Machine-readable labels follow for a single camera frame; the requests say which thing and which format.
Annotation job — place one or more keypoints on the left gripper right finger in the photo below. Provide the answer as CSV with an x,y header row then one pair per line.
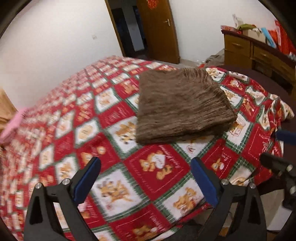
x,y
249,218

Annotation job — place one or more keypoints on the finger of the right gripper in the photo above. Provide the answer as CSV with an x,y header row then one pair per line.
x,y
286,136

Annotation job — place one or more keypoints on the brown knitted sweater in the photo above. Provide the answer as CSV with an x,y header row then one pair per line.
x,y
181,104

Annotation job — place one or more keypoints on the pink folded blanket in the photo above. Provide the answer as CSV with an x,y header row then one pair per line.
x,y
11,128

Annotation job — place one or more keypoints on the brown wooden dresser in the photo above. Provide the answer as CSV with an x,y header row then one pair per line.
x,y
247,53

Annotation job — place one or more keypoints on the clutter on dresser top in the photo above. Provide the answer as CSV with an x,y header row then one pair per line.
x,y
276,38

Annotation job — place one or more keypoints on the brown cloth on floor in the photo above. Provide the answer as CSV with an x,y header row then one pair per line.
x,y
215,60

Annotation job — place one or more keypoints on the red patchwork bear bedspread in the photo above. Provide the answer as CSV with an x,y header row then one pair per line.
x,y
128,149

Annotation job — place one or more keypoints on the beige patterned curtain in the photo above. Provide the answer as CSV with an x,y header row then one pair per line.
x,y
7,110

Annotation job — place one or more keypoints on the brown wooden door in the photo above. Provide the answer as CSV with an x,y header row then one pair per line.
x,y
162,44

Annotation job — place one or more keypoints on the red double happiness decal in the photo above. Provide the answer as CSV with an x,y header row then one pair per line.
x,y
152,4

